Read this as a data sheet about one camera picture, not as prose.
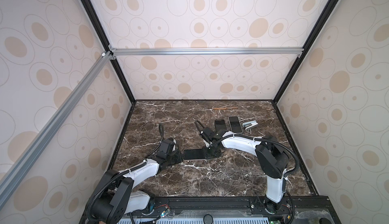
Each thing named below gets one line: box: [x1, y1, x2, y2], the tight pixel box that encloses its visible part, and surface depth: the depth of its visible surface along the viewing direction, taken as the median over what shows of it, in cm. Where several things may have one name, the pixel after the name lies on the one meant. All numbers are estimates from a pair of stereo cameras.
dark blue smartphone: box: [183, 148, 207, 160], surface depth 93 cm
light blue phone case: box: [228, 116, 244, 134], surface depth 107 cm
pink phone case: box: [182, 147, 208, 161], surface depth 92 cm
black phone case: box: [214, 119, 227, 134], surface depth 107 cm
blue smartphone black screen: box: [228, 116, 243, 133], surface depth 107 cm
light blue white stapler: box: [242, 120, 259, 131], surface depth 105 cm
